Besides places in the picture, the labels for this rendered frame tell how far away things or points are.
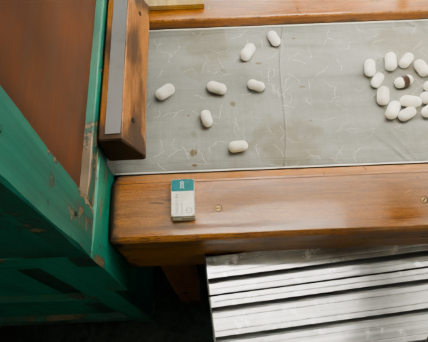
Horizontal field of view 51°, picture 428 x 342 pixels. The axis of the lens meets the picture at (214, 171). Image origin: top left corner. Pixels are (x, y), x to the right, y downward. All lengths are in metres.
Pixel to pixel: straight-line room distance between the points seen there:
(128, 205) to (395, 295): 0.45
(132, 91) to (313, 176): 0.31
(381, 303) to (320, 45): 0.47
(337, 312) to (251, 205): 0.22
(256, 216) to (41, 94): 0.35
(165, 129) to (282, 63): 0.25
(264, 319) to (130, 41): 0.49
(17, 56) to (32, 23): 0.06
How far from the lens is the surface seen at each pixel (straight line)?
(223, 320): 0.74
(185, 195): 0.67
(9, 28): 0.45
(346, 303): 0.77
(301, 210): 0.69
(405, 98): 0.84
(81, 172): 0.61
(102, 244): 0.67
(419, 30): 0.97
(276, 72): 0.84
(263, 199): 0.69
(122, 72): 0.70
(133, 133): 0.67
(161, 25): 0.89
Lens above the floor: 1.41
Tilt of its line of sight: 66 degrees down
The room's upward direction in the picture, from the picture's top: 2 degrees counter-clockwise
